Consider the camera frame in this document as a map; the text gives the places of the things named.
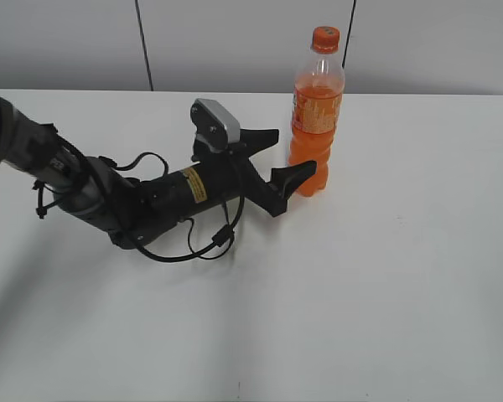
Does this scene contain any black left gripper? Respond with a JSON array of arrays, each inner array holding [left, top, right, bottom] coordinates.
[[141, 129, 317, 229]]

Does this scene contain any orange bottle cap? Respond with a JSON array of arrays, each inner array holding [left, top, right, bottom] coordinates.
[[310, 26, 340, 54]]

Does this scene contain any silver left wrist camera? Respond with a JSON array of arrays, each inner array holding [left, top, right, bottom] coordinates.
[[190, 98, 241, 153]]

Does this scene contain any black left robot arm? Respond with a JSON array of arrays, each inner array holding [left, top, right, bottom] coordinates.
[[0, 96, 317, 253]]

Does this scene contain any orange soda bottle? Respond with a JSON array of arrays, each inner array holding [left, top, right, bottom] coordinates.
[[288, 39, 345, 197]]

